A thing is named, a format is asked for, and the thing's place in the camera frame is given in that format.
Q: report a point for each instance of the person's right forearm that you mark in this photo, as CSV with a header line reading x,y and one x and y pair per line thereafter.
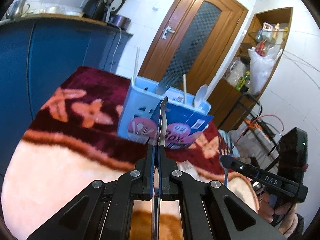
x,y
298,226

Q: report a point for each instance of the steel table knife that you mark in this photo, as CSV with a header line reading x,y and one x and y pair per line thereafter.
x,y
163,120

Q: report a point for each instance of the person's right hand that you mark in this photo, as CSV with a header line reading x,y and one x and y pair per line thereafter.
x,y
267,210

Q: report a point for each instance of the white plastic bag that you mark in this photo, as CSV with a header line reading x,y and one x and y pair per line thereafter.
x,y
262,72

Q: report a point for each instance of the white plastic fork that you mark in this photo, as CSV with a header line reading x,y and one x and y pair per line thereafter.
x,y
188,168

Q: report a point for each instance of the steel kettle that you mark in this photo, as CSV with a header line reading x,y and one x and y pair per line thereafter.
x,y
17,10

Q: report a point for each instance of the beige plastic spoon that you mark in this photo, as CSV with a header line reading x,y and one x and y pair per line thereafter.
x,y
201,95

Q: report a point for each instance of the black rice cooker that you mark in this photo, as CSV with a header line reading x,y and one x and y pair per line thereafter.
x,y
121,21

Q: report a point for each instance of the white mug red print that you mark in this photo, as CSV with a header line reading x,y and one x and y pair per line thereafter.
x,y
267,27

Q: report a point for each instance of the white wall switch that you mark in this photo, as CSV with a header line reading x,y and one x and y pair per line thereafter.
x,y
156,7

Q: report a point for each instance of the black air fryer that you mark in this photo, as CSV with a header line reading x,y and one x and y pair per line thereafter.
x,y
96,7

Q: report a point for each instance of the steel fork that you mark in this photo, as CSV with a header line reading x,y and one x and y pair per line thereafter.
x,y
165,86

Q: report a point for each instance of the wooden chopstick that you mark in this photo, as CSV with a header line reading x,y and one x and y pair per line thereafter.
x,y
185,90

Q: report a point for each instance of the blue base cabinet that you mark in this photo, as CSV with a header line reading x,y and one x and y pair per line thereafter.
x,y
50,55

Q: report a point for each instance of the wooden shelf unit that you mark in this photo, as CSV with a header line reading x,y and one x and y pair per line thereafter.
x,y
282,55

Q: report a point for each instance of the wooden door glass panel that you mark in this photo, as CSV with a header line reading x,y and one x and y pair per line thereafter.
x,y
180,30

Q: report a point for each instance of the clear bag of cups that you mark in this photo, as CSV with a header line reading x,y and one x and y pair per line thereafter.
x,y
236,72

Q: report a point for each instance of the green bottle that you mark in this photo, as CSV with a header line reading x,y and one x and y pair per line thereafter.
x,y
244,82

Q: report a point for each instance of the white dishes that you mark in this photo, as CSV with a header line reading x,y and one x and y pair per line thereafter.
x,y
60,11

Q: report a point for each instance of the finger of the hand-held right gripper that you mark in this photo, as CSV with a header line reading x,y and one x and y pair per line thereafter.
x,y
230,162

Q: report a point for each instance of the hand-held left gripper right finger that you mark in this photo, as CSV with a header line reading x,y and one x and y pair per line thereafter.
x,y
162,175

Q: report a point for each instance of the clear bag of eggs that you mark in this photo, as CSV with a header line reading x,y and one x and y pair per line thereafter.
x,y
243,152

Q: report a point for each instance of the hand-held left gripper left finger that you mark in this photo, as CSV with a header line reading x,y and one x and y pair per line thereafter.
x,y
153,175

